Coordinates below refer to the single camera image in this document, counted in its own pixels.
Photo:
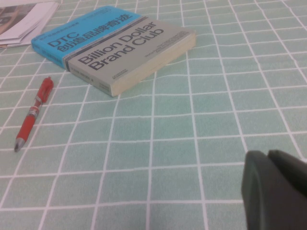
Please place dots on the photo brochure stack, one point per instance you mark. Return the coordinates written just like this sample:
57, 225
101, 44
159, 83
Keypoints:
26, 21

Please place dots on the red gel pen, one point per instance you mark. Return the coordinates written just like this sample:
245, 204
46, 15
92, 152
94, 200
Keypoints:
30, 119

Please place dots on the blue and grey book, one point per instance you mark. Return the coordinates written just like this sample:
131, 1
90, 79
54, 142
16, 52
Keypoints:
120, 50

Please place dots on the green checkered tablecloth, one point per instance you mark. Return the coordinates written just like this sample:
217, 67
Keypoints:
182, 134

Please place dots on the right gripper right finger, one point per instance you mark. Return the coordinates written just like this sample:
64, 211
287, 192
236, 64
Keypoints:
290, 167

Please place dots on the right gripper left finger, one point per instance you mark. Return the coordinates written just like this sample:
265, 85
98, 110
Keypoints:
263, 203

